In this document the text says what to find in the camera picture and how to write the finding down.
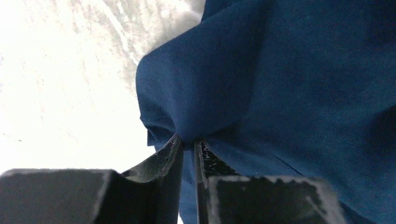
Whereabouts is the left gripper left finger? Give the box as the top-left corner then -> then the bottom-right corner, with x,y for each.
0,135 -> 184,224

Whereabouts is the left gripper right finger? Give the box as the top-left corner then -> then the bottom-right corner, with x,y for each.
194,140 -> 346,224

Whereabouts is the navy blue t-shirt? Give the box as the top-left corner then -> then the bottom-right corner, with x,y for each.
136,0 -> 396,224

